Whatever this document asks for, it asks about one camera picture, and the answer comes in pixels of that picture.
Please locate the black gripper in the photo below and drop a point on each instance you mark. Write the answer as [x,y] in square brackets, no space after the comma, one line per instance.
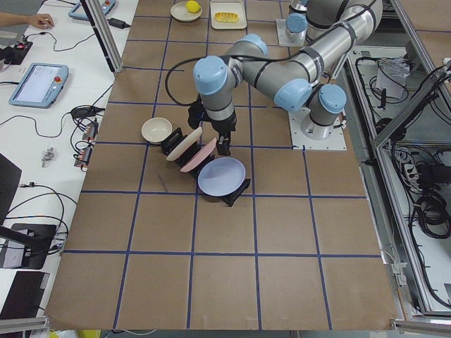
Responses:
[224,126]

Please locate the light blue plate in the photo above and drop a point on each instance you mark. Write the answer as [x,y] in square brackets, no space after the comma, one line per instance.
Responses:
[221,176]

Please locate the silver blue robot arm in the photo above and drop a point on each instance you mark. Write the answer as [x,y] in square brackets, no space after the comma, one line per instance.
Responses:
[306,20]
[334,27]

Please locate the pink plate in rack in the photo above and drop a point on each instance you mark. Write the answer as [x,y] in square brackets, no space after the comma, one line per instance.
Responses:
[200,156]

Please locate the cream plate in rack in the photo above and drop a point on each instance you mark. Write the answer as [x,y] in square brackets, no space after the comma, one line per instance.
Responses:
[185,144]

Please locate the cream plate with lemon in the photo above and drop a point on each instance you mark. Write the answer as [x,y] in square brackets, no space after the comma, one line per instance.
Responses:
[180,13]

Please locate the person's hand on mouse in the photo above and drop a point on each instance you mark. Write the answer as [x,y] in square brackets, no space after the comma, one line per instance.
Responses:
[41,21]

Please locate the black dish rack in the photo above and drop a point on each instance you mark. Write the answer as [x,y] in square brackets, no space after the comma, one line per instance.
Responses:
[168,144]

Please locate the cream bowl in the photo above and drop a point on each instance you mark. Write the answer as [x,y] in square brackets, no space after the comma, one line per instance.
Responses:
[155,130]

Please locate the cream rectangular tray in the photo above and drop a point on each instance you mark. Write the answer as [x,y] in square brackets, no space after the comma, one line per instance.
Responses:
[228,6]

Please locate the yellow lemon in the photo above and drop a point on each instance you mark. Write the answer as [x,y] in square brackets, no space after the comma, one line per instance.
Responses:
[192,6]

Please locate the black power adapter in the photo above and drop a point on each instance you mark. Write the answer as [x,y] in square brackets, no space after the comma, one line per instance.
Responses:
[114,22]

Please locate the blue teach pendant tablet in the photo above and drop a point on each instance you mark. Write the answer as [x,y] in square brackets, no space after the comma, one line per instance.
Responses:
[40,86]

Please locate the black monitor stand base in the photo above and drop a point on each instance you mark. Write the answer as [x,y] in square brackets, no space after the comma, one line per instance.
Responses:
[27,245]

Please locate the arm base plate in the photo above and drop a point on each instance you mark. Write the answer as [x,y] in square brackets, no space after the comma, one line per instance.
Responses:
[287,38]
[306,135]

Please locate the aluminium frame post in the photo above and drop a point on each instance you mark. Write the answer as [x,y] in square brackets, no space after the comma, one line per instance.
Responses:
[103,34]

